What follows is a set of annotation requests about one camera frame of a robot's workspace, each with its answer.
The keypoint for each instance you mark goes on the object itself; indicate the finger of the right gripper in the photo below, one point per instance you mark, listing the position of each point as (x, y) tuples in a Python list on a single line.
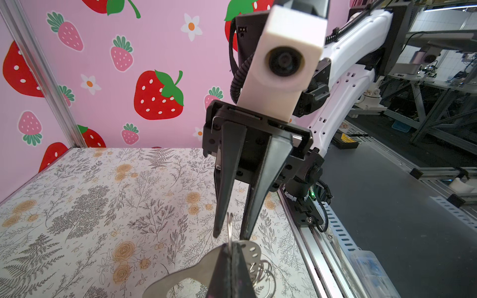
[(270, 166), (233, 139)]

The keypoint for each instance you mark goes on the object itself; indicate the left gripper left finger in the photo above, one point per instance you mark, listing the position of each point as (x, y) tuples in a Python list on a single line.
[(221, 281)]

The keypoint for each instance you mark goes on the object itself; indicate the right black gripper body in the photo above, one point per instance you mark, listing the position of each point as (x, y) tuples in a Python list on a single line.
[(254, 131)]

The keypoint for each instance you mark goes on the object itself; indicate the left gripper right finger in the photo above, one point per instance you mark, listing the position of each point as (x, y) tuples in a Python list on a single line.
[(241, 284)]

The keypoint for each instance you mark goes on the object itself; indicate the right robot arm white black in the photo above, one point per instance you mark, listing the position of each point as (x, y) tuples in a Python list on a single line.
[(354, 57)]

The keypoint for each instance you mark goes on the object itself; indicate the clear plastic bag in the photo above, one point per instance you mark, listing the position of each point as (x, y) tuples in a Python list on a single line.
[(372, 275)]

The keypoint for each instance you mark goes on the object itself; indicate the aluminium rail frame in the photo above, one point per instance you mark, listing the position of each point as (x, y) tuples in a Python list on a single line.
[(326, 255)]

